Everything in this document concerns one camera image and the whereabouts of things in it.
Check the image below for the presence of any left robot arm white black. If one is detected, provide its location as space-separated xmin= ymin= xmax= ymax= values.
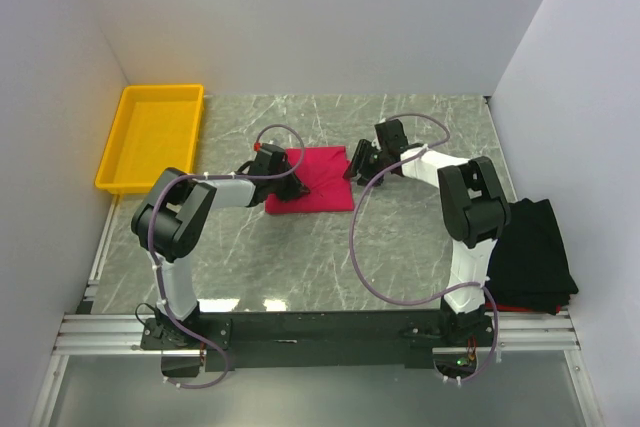
xmin=131 ymin=142 xmax=310 ymax=349

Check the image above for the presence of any folded black t shirt stack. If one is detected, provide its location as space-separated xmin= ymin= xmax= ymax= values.
xmin=487 ymin=198 xmax=579 ymax=311

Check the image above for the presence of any folded red shirt under stack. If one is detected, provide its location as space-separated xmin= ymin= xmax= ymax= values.
xmin=497 ymin=304 xmax=560 ymax=315

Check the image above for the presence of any yellow plastic tray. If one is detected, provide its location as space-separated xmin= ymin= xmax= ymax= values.
xmin=95 ymin=84 xmax=205 ymax=195

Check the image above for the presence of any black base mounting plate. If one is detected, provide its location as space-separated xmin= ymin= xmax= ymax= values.
xmin=140 ymin=310 xmax=495 ymax=372

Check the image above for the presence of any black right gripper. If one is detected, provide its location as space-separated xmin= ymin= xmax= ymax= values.
xmin=343 ymin=139 xmax=389 ymax=188

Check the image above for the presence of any red t shirt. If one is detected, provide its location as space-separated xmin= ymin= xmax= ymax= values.
xmin=265 ymin=146 xmax=354 ymax=215

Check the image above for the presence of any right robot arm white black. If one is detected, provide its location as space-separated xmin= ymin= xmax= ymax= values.
xmin=343 ymin=114 xmax=511 ymax=346

